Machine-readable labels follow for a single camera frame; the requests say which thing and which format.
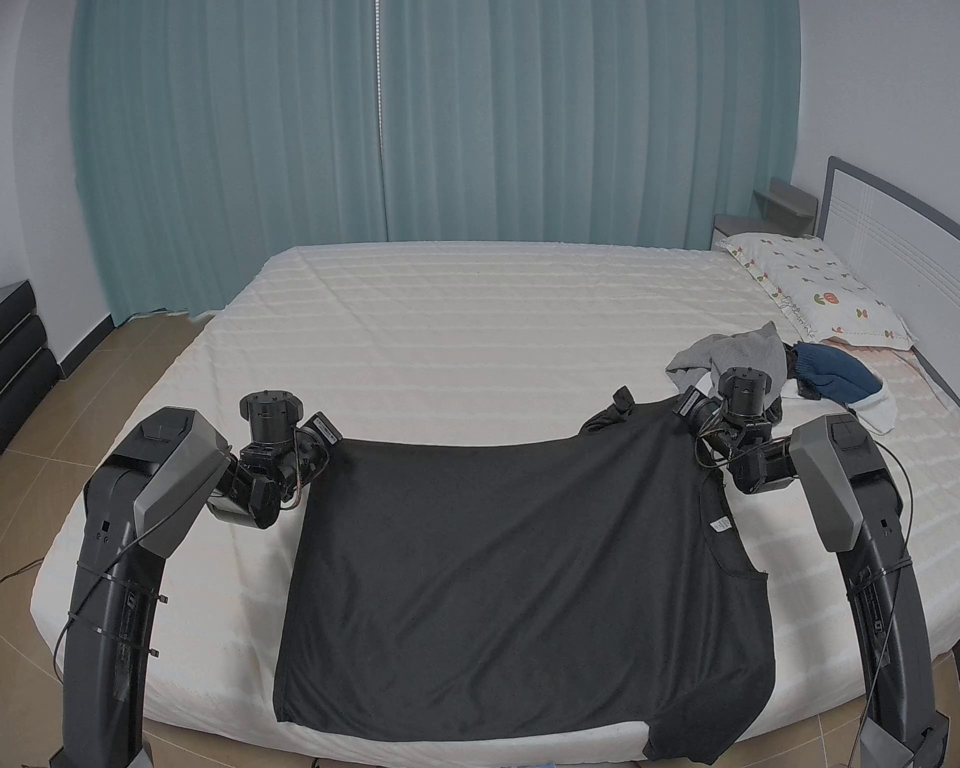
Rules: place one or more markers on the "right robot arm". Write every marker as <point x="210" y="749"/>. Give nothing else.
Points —
<point x="832" y="472"/>

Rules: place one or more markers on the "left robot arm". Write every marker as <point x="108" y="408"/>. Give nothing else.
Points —
<point x="161" y="465"/>

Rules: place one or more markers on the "blue-green curtain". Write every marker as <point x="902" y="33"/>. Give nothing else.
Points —
<point x="225" y="150"/>
<point x="585" y="120"/>

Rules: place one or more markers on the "black T-shirt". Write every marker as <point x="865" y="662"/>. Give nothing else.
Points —
<point x="510" y="570"/>

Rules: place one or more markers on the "bed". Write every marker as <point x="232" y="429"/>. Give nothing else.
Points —
<point x="487" y="337"/>

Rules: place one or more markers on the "grey garment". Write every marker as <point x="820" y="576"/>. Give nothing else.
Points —
<point x="742" y="349"/>

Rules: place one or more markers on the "white printed pillow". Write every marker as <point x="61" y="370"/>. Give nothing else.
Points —
<point x="817" y="289"/>

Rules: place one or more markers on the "grey bedside table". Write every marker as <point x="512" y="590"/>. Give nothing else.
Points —
<point x="780" y="210"/>

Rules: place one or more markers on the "black chest of drawers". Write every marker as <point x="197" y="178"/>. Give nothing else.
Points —
<point x="22" y="360"/>

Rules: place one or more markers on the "black garment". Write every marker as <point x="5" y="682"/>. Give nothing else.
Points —
<point x="791" y="375"/>

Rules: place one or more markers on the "dark blue garment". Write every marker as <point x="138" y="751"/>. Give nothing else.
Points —
<point x="832" y="371"/>

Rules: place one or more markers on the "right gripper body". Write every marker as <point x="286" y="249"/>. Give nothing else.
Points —
<point x="701" y="414"/>

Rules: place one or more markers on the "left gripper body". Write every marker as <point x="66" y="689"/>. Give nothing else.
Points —
<point x="313" y="450"/>

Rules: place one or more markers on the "white knitted garment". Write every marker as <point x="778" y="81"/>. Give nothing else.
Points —
<point x="877" y="409"/>

